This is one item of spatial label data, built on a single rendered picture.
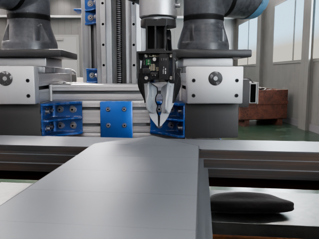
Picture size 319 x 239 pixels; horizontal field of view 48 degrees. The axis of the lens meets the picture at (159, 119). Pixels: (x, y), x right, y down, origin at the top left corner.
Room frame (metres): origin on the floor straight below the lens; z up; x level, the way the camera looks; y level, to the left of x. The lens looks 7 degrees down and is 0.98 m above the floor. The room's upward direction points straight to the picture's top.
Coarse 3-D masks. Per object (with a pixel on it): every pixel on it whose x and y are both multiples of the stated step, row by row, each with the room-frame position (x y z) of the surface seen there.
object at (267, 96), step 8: (264, 88) 6.98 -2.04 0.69; (264, 96) 6.69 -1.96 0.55; (272, 96) 6.74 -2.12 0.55; (280, 96) 6.79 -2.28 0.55; (256, 104) 6.64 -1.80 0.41; (264, 104) 6.69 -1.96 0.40; (272, 104) 6.74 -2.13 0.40; (280, 104) 6.79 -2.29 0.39; (240, 112) 6.57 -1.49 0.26; (248, 112) 6.60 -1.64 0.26; (256, 112) 6.65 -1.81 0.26; (264, 112) 6.70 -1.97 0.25; (272, 112) 6.74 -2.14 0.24; (280, 112) 6.79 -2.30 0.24; (240, 120) 6.74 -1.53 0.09; (248, 120) 6.62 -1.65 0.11; (264, 120) 7.22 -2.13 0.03; (272, 120) 6.95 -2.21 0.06; (280, 120) 6.80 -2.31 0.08
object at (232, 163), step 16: (0, 160) 0.59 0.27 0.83; (16, 160) 0.59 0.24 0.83; (32, 160) 0.59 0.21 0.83; (48, 160) 0.58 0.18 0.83; (64, 160) 0.58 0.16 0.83; (208, 160) 0.55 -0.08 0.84; (224, 160) 0.55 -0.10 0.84; (240, 160) 0.55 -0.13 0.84; (256, 160) 0.55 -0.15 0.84; (272, 160) 0.55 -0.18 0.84; (288, 160) 0.55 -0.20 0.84; (304, 160) 0.54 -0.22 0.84; (208, 176) 0.55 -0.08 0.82; (224, 176) 0.54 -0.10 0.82; (240, 176) 0.54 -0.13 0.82; (256, 176) 0.54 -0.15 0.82; (272, 176) 0.54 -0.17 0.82; (288, 176) 0.53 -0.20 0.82; (304, 176) 0.53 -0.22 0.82; (208, 192) 0.43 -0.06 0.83; (208, 208) 0.38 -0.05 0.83; (208, 224) 0.34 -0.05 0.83
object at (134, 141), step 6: (132, 138) 0.65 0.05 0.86; (138, 138) 0.65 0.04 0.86; (144, 138) 0.65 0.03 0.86; (150, 138) 0.65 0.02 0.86; (156, 138) 0.65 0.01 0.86; (126, 144) 0.60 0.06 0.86; (132, 144) 0.60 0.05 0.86; (138, 144) 0.60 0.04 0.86; (144, 144) 0.60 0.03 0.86; (150, 144) 0.60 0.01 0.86; (156, 144) 0.60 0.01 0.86; (162, 144) 0.60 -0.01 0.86; (168, 144) 0.60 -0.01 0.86; (174, 144) 0.60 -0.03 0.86; (180, 144) 0.60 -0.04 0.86; (186, 144) 0.60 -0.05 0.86; (192, 144) 0.60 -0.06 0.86
